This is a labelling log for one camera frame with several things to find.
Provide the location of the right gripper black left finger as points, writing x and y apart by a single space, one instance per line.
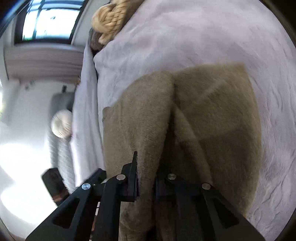
92 211

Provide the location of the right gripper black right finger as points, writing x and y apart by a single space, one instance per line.
186 211

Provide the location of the olive brown knit sweater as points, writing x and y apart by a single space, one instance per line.
201 123

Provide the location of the light grey bed sheet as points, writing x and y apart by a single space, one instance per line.
86 145

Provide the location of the round white pleated cushion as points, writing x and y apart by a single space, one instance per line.
61 124

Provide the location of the grey upholstered chair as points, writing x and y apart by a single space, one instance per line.
61 101

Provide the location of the grey pleated curtain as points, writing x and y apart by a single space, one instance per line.
28 62

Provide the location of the dark brown fuzzy pillow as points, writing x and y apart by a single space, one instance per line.
93 40

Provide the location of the light grey plush bed blanket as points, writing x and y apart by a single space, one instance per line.
173 35

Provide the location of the window with dark frame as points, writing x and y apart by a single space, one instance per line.
48 21

